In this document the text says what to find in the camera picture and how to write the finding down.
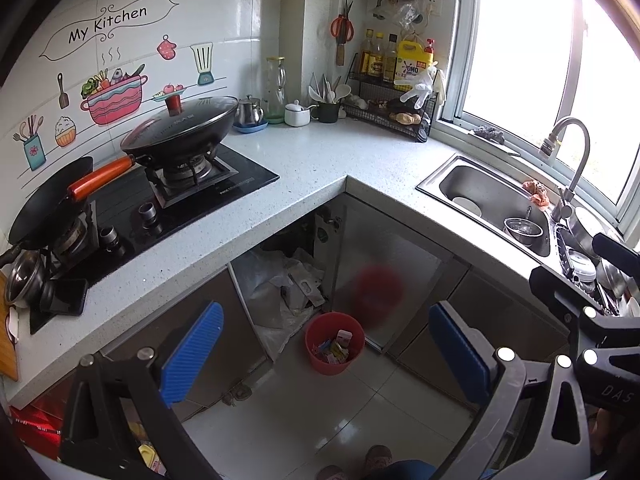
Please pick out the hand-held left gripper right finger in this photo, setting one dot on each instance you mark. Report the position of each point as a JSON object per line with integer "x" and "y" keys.
{"x": 462, "y": 355}

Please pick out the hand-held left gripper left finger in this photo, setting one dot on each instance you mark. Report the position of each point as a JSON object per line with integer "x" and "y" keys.
{"x": 192, "y": 355}

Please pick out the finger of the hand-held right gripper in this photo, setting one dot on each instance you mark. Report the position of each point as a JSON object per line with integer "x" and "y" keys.
{"x": 555, "y": 292}
{"x": 617, "y": 252}

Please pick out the red trash bin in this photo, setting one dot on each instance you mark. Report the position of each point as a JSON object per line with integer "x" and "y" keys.
{"x": 320, "y": 355}

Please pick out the dish drainer basket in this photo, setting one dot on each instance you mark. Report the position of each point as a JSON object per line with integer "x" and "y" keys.
{"x": 580, "y": 265}

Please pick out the steel bowl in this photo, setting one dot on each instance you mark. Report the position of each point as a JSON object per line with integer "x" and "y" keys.
{"x": 524, "y": 230}

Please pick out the kitchen base cabinet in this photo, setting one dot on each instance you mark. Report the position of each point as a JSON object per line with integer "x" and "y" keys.
{"x": 425, "y": 270}

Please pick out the orange scouring cloth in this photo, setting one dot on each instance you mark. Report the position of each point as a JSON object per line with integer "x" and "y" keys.
{"x": 537, "y": 191}

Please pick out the steel faucet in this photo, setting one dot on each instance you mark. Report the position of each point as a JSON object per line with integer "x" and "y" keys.
{"x": 575, "y": 160}

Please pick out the white plastic bags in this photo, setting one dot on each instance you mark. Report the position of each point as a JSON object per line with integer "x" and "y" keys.
{"x": 285, "y": 285}

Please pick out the white bowl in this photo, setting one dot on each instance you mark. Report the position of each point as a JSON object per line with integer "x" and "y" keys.
{"x": 467, "y": 206}

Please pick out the steel sink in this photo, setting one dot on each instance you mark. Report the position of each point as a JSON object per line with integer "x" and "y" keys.
{"x": 485, "y": 185}

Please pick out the person's blue jeans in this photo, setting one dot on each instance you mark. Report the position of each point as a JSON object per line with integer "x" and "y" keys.
{"x": 405, "y": 471}

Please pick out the brown slipper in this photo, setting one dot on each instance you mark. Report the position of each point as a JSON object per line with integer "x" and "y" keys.
{"x": 330, "y": 473}
{"x": 377, "y": 457}

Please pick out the steel wool scrubber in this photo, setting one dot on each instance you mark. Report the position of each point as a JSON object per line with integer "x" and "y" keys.
{"x": 489, "y": 133}

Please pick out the black gas stove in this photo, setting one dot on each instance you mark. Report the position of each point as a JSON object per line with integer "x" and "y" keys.
{"x": 240, "y": 175}

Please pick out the steel pot lid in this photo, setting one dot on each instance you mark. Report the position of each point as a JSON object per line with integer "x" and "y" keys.
{"x": 22, "y": 277}

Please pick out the wooden cutting board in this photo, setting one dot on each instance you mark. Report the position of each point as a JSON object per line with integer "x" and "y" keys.
{"x": 6, "y": 340}

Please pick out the black frying pan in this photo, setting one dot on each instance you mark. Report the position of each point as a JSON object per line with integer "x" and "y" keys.
{"x": 45, "y": 205}

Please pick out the ginger root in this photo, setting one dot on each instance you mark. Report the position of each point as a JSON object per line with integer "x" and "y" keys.
{"x": 406, "y": 118}

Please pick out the blue tray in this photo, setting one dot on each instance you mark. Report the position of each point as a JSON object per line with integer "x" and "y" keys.
{"x": 250, "y": 129}

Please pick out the glass lid with red knob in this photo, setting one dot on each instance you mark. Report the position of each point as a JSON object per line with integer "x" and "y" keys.
{"x": 195, "y": 115}

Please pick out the black plastic bag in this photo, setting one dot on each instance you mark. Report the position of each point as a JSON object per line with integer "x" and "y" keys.
{"x": 402, "y": 105}

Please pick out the white disposable glove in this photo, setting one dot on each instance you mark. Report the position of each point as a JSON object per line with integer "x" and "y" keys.
{"x": 419, "y": 90}

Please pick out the steel oil pot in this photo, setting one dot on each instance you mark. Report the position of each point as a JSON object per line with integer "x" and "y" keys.
{"x": 247, "y": 110}

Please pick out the white condiment jar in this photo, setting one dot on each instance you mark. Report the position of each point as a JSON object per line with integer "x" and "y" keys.
{"x": 296, "y": 115}

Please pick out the yellow detergent bottle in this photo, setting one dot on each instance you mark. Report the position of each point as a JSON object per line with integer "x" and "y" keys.
{"x": 412, "y": 60}

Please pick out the garlic bulbs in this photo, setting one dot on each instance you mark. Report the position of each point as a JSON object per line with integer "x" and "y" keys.
{"x": 356, "y": 103}

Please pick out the glass jug with green base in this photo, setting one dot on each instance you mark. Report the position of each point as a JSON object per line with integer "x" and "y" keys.
{"x": 274, "y": 90}

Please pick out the white spatula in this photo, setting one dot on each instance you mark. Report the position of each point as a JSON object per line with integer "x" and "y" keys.
{"x": 315, "y": 94}

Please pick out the white rice paddle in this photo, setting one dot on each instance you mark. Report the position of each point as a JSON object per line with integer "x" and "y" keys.
{"x": 343, "y": 91}

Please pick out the steel chopsticks bundle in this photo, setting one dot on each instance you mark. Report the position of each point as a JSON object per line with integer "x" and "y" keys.
{"x": 325, "y": 85}

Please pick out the clear hanging plastic bag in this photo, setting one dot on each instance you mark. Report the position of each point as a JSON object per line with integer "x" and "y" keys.
{"x": 409, "y": 16}

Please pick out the red scissors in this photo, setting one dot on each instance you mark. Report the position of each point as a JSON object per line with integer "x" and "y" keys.
{"x": 341, "y": 25}

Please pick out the window frame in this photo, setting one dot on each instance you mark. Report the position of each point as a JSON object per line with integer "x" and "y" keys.
{"x": 465, "y": 85}

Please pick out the white wall socket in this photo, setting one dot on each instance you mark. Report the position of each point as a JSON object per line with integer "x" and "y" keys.
{"x": 434, "y": 6}

